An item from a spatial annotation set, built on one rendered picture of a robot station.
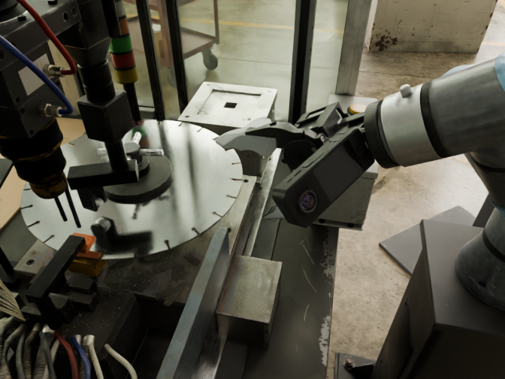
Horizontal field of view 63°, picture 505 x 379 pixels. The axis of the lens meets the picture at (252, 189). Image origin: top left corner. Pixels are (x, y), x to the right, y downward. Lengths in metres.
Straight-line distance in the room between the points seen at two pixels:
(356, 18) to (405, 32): 2.81
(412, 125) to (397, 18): 3.28
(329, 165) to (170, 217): 0.26
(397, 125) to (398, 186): 1.81
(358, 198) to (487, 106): 0.45
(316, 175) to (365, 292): 1.33
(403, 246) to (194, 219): 1.41
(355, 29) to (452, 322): 0.59
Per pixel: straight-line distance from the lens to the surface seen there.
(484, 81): 0.40
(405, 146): 0.41
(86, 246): 0.54
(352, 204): 0.81
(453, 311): 0.79
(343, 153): 0.42
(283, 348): 0.68
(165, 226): 0.57
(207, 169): 0.65
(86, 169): 0.57
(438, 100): 0.40
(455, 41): 3.89
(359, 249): 1.84
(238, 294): 0.65
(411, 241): 1.92
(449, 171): 2.42
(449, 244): 0.89
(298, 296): 0.74
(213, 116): 0.88
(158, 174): 0.64
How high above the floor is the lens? 1.35
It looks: 41 degrees down
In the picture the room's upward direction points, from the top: straight up
